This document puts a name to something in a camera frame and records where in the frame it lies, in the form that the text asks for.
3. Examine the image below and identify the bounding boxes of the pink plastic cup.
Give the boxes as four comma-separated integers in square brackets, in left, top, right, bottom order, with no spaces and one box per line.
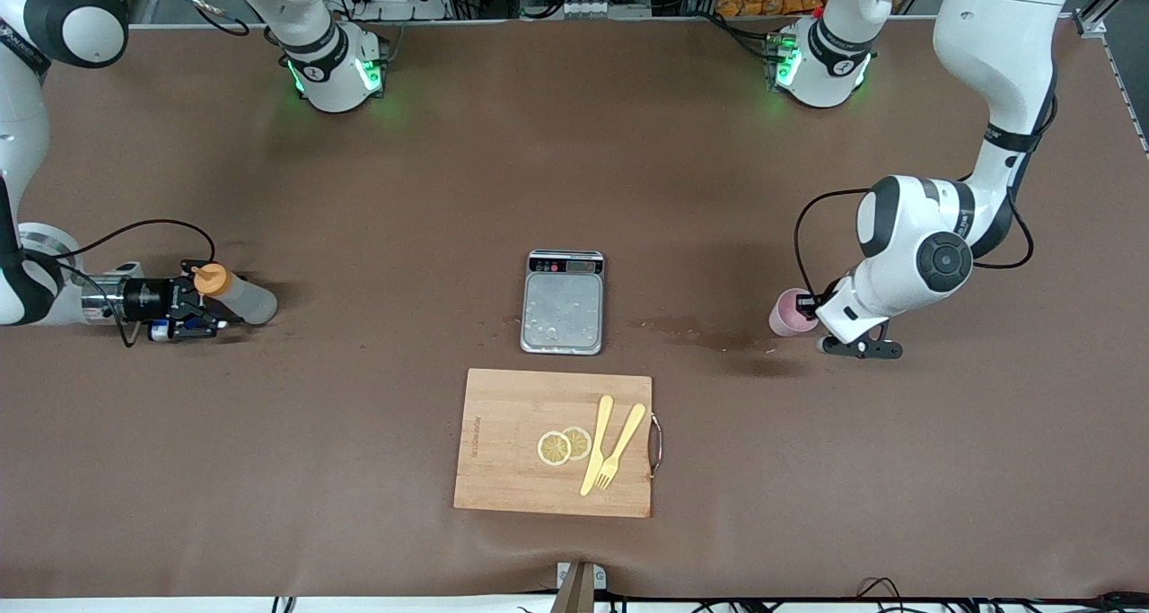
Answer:
[769,290,820,337]

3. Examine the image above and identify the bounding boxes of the orange-capped translucent sauce bottle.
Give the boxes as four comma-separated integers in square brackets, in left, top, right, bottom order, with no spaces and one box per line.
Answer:
[193,263,279,327]

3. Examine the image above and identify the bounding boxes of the brown liquid spill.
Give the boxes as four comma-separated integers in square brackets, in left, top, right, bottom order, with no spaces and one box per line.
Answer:
[628,315,780,355]

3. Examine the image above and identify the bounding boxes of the yellow plastic fork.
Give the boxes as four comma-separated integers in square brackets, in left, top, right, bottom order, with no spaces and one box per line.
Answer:
[594,403,647,490]

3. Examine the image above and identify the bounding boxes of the silver digital kitchen scale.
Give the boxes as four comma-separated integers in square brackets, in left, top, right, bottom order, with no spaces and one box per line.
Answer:
[520,250,606,356]

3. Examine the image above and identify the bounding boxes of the yellow plastic knife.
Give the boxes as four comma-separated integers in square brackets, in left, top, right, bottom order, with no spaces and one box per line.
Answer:
[580,395,615,497]

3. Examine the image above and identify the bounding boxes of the wooden cutting board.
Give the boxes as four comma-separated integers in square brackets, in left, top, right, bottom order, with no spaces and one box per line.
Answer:
[453,368,665,519]

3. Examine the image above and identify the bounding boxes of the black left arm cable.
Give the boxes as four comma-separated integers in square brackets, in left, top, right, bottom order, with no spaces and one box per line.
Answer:
[794,92,1062,302]

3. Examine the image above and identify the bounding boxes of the black cable bundle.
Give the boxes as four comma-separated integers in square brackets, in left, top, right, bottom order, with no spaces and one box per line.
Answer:
[853,577,1149,613]

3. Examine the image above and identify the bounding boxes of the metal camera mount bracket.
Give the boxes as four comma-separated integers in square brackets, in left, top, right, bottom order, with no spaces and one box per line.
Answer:
[549,561,609,613]

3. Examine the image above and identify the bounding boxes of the aluminium frame profile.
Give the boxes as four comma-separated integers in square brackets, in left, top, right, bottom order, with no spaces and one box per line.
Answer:
[1077,0,1149,38]

